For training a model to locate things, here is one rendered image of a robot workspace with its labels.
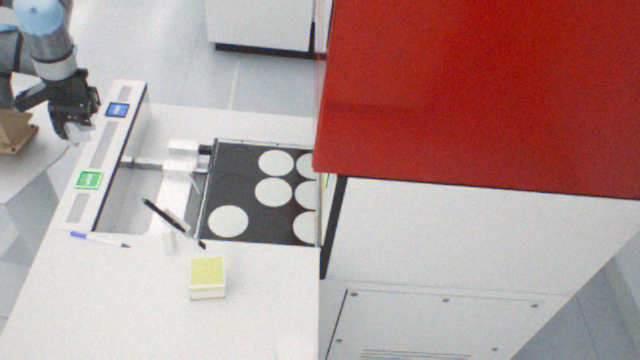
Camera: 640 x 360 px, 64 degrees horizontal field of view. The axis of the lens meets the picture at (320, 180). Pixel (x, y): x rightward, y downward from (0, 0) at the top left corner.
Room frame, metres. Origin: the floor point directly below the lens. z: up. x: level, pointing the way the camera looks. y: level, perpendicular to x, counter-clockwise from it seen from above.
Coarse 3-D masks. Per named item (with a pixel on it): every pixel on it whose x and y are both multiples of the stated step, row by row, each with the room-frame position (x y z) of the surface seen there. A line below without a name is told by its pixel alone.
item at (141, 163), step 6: (138, 162) 0.94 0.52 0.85; (144, 162) 0.94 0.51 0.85; (150, 162) 0.95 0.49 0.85; (156, 162) 0.95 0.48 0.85; (162, 162) 0.96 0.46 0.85; (138, 168) 0.94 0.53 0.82; (144, 168) 0.94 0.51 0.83; (150, 168) 0.94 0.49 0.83; (156, 168) 0.95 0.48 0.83; (162, 168) 0.95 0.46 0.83; (198, 168) 0.96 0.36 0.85; (204, 168) 0.96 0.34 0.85; (204, 174) 0.96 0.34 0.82
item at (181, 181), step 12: (192, 156) 0.97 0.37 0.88; (168, 180) 0.87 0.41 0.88; (180, 180) 0.88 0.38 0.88; (168, 192) 0.83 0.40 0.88; (180, 192) 0.84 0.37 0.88; (156, 204) 0.78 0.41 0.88; (168, 204) 0.79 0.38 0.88; (180, 204) 0.80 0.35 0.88; (156, 216) 0.75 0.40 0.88; (180, 216) 0.76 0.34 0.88; (156, 228) 0.71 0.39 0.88
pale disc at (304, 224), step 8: (304, 216) 0.81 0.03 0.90; (312, 216) 0.82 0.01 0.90; (296, 224) 0.78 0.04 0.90; (304, 224) 0.79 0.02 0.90; (312, 224) 0.79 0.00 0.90; (296, 232) 0.76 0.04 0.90; (304, 232) 0.76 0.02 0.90; (312, 232) 0.77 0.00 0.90; (304, 240) 0.74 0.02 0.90; (312, 240) 0.74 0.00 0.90
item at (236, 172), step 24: (240, 144) 1.03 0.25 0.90; (216, 168) 0.93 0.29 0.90; (240, 168) 0.94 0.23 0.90; (216, 192) 0.84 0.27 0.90; (240, 192) 0.86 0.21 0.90; (264, 216) 0.79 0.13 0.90; (288, 216) 0.80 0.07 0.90; (216, 240) 0.69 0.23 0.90; (240, 240) 0.71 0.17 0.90; (264, 240) 0.72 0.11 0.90; (288, 240) 0.73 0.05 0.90
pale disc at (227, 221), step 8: (224, 208) 0.79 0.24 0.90; (232, 208) 0.80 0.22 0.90; (216, 216) 0.76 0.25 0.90; (224, 216) 0.77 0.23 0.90; (232, 216) 0.77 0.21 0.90; (240, 216) 0.78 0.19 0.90; (216, 224) 0.74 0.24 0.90; (224, 224) 0.74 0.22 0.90; (232, 224) 0.75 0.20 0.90; (240, 224) 0.75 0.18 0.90; (216, 232) 0.72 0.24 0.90; (224, 232) 0.72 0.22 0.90; (232, 232) 0.72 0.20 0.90; (240, 232) 0.73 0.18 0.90
